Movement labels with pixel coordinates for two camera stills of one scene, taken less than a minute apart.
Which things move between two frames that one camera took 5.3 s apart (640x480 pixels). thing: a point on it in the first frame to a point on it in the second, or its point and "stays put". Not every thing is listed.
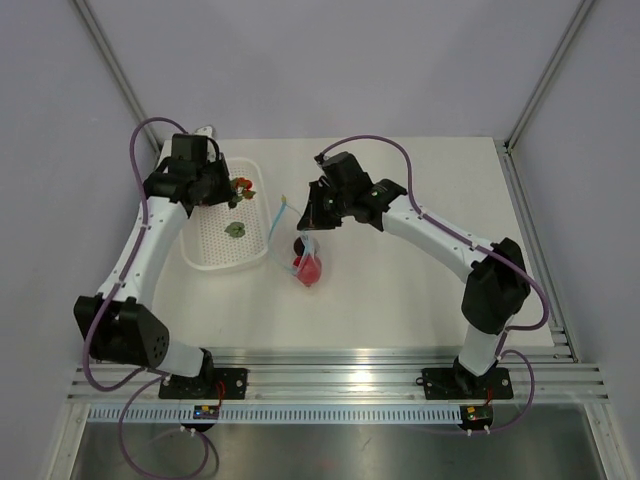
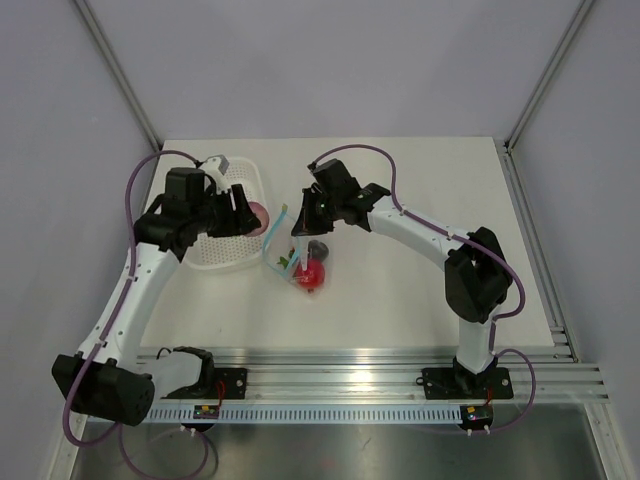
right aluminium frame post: (547, 74) stays put
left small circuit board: (206, 412) stays put
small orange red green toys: (242, 187) to (284, 262)
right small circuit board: (477, 416) stays put
